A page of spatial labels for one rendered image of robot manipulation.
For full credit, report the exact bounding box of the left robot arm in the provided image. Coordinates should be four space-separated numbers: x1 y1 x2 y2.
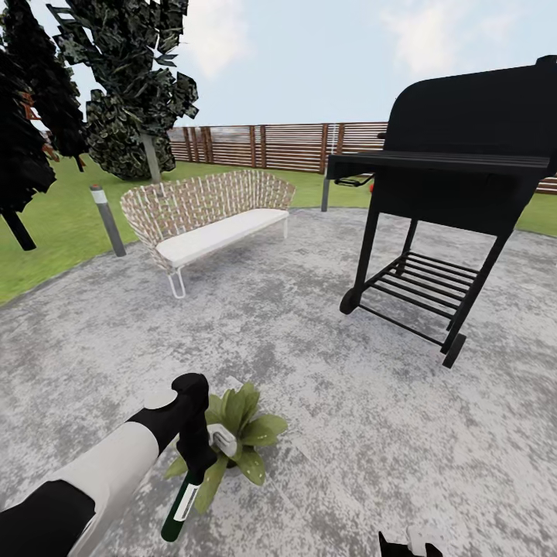
0 373 237 557

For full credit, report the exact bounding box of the insectifuge atomizer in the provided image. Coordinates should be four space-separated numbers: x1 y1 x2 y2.
161 468 199 542

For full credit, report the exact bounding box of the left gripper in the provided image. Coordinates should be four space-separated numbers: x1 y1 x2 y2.
176 424 217 485

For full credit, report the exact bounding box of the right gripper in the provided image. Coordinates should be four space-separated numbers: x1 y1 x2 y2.
378 531 443 557

